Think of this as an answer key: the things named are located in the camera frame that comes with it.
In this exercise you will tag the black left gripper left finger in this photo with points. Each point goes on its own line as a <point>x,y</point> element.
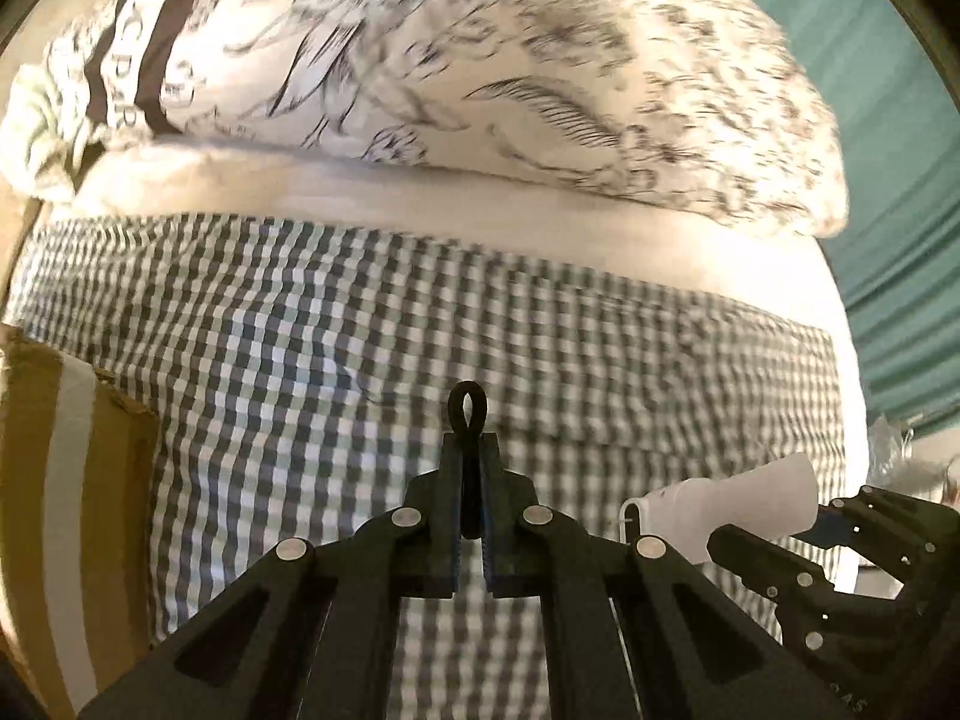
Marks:
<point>308,631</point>

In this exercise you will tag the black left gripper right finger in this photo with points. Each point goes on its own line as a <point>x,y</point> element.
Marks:
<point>632,630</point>

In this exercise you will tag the teal curtain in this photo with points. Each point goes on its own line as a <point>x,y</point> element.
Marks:
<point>896,261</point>

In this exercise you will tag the brown cardboard box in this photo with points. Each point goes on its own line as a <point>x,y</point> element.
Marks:
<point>77,462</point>

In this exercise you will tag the green checkered cloth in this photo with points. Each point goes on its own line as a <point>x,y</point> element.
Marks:
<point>407,478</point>

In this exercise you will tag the pale green towel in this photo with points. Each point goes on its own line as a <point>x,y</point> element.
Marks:
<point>45,133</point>

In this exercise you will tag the floral white pillow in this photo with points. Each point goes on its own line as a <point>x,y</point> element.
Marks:
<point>695,105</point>

